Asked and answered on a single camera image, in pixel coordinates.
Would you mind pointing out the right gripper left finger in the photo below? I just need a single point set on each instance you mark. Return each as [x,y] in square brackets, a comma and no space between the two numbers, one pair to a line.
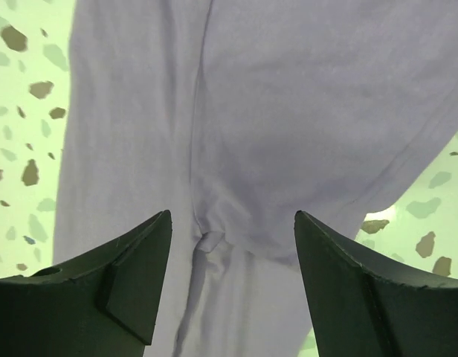
[103,303]

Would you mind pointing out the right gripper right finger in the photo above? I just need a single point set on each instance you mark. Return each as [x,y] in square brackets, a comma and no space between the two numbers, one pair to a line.
[363,303]

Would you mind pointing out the purple t shirt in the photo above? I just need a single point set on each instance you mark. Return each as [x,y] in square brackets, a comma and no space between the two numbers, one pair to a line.
[235,115]

